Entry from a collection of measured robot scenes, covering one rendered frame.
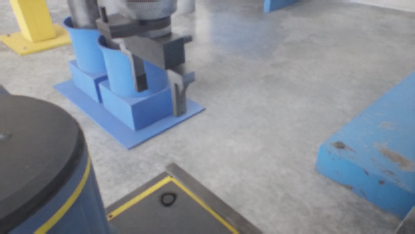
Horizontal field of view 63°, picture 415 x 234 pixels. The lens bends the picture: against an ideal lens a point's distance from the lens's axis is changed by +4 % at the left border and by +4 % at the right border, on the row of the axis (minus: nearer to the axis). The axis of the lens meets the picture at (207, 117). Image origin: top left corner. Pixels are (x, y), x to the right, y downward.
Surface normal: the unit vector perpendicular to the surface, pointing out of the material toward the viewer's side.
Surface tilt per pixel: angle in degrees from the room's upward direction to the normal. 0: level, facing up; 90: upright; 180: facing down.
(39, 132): 6
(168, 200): 0
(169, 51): 90
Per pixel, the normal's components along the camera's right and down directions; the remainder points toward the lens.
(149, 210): -0.01, -0.82
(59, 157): 0.67, -0.58
